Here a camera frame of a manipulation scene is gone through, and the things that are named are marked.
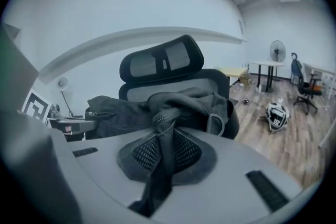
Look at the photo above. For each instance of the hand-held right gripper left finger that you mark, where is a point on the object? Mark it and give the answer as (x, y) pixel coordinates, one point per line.
(99, 165)

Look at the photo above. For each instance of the white table with black legs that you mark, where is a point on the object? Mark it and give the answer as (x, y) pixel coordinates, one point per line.
(267, 64)

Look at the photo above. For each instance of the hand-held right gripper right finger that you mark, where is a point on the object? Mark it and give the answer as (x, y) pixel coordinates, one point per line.
(231, 186)

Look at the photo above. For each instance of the black desk lamp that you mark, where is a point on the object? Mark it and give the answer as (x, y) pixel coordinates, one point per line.
(67, 102)

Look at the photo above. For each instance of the white bag on floor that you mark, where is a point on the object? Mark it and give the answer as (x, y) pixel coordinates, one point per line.
(277, 115)

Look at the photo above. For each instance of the yellow wooden table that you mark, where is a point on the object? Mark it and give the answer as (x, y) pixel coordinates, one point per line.
(233, 72)

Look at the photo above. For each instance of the blue and black office chair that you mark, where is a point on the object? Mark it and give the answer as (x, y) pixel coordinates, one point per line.
(305, 86)

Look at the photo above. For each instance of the white desk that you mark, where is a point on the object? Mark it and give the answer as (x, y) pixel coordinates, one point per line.
(323, 73)

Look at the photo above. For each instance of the white table frame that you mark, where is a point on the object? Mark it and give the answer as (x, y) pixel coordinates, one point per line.
(328, 133)

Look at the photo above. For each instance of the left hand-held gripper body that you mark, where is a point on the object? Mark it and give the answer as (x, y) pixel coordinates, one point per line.
(35, 107)

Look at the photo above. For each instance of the black mesh office chair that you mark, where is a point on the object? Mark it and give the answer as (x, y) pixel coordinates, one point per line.
(157, 60)

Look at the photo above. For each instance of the standing fan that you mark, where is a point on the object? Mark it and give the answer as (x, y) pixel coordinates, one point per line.
(277, 51)

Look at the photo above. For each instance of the white rectangular table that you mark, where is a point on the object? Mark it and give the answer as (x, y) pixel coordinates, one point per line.
(76, 123)

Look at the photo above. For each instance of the black Puma bag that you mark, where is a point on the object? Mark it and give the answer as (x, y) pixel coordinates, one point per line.
(162, 107)

